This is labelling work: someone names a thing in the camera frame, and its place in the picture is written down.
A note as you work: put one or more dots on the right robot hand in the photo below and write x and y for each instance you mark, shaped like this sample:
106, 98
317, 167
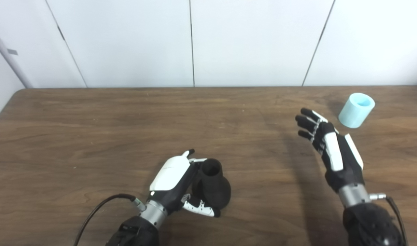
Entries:
345, 171

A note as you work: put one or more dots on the black nozzle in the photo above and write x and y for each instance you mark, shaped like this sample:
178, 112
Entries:
213, 191

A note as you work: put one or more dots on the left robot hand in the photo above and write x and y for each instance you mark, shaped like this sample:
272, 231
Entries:
170, 174

